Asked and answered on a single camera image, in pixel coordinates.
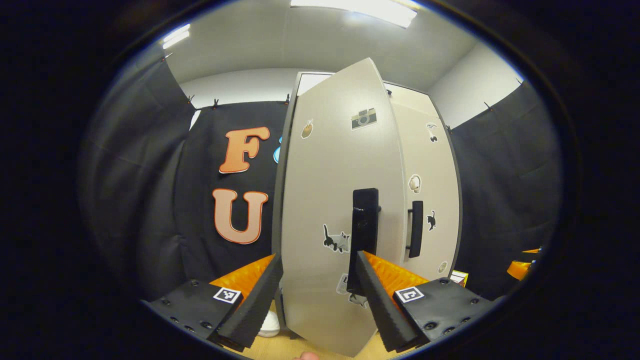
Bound black backdrop cloth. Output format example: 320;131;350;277
80;55;292;301
447;80;563;301

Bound white cabinet door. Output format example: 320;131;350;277
280;57;407;358
385;82;462;282

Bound white shoe cabinet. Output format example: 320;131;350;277
271;70;463;331

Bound long ceiling light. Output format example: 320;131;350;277
290;0;418;29

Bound black door handle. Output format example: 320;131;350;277
405;200;425;259
346;188;382;297

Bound small ceiling light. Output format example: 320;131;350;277
162;23;192;50

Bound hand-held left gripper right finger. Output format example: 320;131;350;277
356;250;496;353

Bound white sneaker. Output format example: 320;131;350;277
257;310;282;339

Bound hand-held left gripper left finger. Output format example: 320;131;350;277
141;253;284;353

